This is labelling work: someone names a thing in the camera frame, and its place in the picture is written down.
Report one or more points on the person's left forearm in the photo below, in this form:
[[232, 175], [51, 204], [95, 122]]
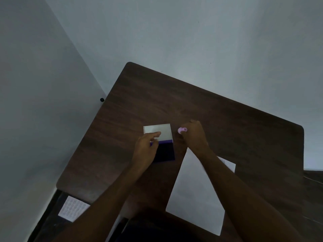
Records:
[[106, 204]]

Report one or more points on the purple ink pad white lid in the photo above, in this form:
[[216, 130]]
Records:
[[164, 148]]

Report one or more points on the person's left thumb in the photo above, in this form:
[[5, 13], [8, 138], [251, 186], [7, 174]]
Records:
[[154, 142]]

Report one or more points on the person's right fingers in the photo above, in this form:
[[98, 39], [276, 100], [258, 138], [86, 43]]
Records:
[[189, 128]]

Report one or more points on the person's left hand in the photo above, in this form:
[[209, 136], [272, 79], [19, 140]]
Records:
[[144, 151]]

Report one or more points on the white paper sheet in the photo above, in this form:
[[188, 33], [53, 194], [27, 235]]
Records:
[[194, 196]]

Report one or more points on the person's right forearm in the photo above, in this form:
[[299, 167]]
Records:
[[239, 199]]

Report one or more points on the dark side table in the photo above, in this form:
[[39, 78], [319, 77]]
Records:
[[314, 206]]

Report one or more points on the pink stamp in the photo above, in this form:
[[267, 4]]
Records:
[[182, 130]]

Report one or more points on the person's right hand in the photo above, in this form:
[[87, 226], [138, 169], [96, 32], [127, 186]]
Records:
[[195, 138]]

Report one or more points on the white patterned sheet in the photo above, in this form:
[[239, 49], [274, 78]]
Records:
[[73, 208]]

